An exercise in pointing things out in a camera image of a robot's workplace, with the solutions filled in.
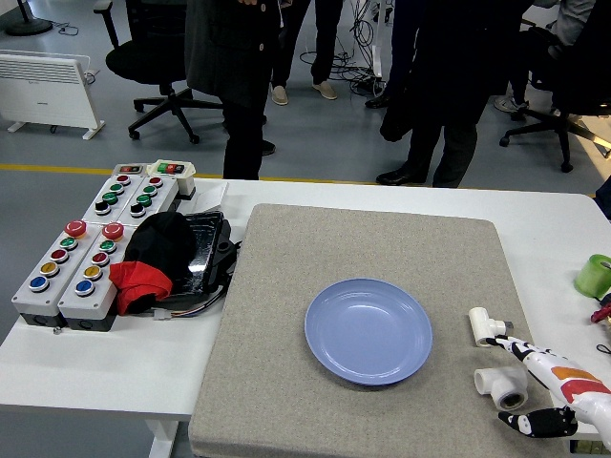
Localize white panel heater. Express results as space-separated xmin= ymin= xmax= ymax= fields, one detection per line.
xmin=0 ymin=50 xmax=106 ymax=141

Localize white pipe fitting metal thread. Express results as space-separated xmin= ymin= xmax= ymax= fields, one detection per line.
xmin=473 ymin=364 xmax=530 ymax=411

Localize grey four-button control box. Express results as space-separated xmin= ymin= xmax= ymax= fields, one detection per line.
xmin=114 ymin=174 xmax=180 ymax=228
xmin=81 ymin=172 xmax=144 ymax=225

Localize cream switch box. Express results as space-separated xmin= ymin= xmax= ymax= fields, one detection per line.
xmin=145 ymin=159 xmax=197 ymax=199

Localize green tape roll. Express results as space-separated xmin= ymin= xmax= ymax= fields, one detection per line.
xmin=573 ymin=254 xmax=611 ymax=298

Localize black bag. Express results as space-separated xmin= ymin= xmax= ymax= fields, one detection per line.
xmin=380 ymin=80 xmax=417 ymax=143

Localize person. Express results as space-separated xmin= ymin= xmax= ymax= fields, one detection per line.
xmin=375 ymin=0 xmax=534 ymax=189
xmin=270 ymin=0 xmax=345 ymax=106
xmin=183 ymin=0 xmax=283 ymax=181
xmin=365 ymin=0 xmax=421 ymax=110
xmin=494 ymin=0 xmax=598 ymax=115

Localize small white pipe tee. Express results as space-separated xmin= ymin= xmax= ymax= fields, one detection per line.
xmin=467 ymin=306 xmax=515 ymax=348

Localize red cloth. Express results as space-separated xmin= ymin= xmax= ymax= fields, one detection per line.
xmin=108 ymin=260 xmax=174 ymax=316

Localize black cloth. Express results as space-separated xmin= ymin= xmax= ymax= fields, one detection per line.
xmin=122 ymin=211 xmax=198 ymax=292

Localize black office chair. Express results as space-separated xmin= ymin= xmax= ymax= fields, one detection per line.
xmin=498 ymin=0 xmax=611 ymax=174
xmin=93 ymin=0 xmax=225 ymax=145

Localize grey-brown mat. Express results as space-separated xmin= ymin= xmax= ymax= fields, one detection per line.
xmin=188 ymin=203 xmax=574 ymax=458

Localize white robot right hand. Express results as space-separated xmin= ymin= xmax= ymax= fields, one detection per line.
xmin=485 ymin=333 xmax=611 ymax=449

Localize black floor cables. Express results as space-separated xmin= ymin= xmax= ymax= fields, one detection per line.
xmin=299 ymin=0 xmax=388 ymax=96

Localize black round stand base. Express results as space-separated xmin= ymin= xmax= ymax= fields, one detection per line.
xmin=4 ymin=0 xmax=53 ymax=37

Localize white connector with coloured wires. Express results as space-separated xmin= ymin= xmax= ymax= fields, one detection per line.
xmin=151 ymin=285 xmax=228 ymax=322

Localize grey five-button control box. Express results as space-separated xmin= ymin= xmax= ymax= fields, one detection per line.
xmin=56 ymin=222 xmax=137 ymax=333
xmin=10 ymin=219 xmax=104 ymax=329

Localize blue plate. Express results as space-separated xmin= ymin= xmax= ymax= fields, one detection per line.
xmin=304 ymin=278 xmax=434 ymax=386

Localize white paper card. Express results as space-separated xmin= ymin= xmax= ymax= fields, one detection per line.
xmin=193 ymin=182 xmax=230 ymax=214

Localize black glossy tray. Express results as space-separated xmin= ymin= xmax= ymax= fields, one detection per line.
xmin=152 ymin=209 xmax=242 ymax=311

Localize white table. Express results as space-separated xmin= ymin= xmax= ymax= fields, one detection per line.
xmin=0 ymin=178 xmax=611 ymax=458

